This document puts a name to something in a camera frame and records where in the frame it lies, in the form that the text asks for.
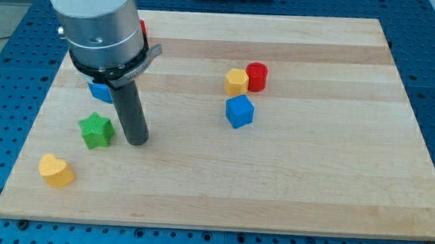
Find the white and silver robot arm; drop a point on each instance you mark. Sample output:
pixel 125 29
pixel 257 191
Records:
pixel 102 34

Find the red block behind arm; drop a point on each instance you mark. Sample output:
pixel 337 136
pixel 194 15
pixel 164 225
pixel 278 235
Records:
pixel 143 27

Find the yellow heart block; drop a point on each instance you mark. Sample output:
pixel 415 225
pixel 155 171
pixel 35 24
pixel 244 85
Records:
pixel 55 172

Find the blue cube block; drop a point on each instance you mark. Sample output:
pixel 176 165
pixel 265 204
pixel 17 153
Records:
pixel 239 111

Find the yellow hexagon block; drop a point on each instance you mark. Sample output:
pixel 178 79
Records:
pixel 236 82

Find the light wooden board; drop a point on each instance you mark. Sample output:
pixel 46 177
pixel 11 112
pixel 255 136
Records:
pixel 334 148

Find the red cylinder block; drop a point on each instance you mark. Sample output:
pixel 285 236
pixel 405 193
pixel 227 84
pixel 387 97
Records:
pixel 257 73

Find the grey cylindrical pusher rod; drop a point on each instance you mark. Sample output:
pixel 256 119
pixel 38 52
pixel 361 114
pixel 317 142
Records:
pixel 126 101

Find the black clamp with metal lever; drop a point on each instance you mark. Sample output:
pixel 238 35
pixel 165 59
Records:
pixel 120 75

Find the green star block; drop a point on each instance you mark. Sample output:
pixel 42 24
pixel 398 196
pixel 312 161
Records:
pixel 96 130

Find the blue block behind rod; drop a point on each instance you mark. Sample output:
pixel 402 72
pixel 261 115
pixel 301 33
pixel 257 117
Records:
pixel 100 92

